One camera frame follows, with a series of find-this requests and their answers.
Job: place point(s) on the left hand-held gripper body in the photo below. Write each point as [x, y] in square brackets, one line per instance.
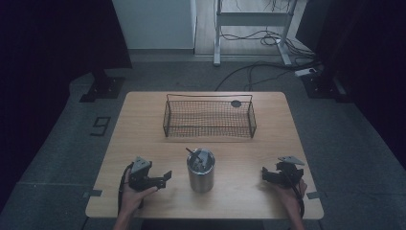
[140, 172]

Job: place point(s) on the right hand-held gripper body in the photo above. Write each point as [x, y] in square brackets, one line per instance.
[289, 172]

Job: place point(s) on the stainless steel tumbler with lid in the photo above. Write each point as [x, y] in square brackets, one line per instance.
[200, 174]

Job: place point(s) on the person's right hand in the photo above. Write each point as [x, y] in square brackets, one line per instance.
[292, 199]

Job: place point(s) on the person's left hand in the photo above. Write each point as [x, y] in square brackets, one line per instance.
[134, 199]

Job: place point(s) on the grey tape strip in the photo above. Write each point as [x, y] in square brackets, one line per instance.
[93, 193]
[313, 195]

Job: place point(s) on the dark drinking straw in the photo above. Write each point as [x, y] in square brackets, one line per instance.
[192, 152]

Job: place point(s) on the round black table grommet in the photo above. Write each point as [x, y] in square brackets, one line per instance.
[236, 103]

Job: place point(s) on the black stand base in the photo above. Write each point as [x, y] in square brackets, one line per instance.
[322, 86]
[103, 87]

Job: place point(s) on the white power strip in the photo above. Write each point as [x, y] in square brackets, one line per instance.
[305, 72]

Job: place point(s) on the dark curtain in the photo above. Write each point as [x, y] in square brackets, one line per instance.
[48, 80]
[367, 64]

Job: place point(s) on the white cabinet panel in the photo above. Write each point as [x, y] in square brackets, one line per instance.
[154, 24]

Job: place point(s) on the white desk frame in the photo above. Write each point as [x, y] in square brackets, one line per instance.
[252, 19]

